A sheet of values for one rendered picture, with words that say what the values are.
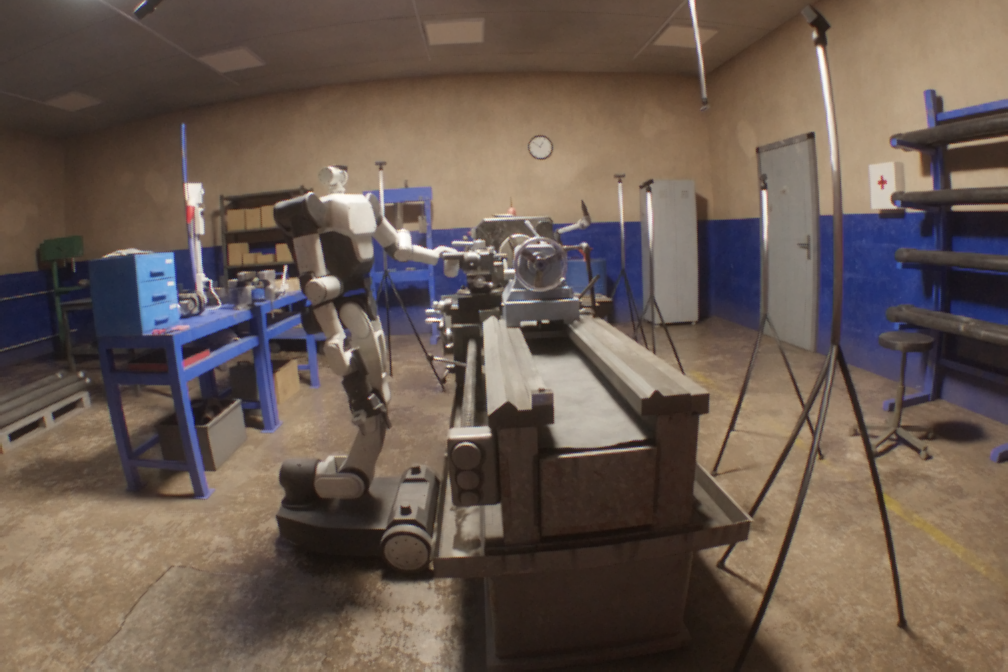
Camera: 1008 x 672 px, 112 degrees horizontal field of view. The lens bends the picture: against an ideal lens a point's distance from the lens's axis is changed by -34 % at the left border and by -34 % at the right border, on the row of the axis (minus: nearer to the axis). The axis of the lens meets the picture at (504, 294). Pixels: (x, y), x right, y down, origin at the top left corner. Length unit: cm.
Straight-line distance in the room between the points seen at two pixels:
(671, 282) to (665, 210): 90
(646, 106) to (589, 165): 118
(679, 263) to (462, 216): 282
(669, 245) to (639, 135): 158
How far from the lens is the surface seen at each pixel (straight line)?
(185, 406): 270
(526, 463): 120
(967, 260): 355
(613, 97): 713
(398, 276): 620
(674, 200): 659
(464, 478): 123
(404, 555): 200
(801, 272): 550
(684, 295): 667
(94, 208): 903
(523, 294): 216
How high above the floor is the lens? 121
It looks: 6 degrees down
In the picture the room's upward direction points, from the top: 3 degrees counter-clockwise
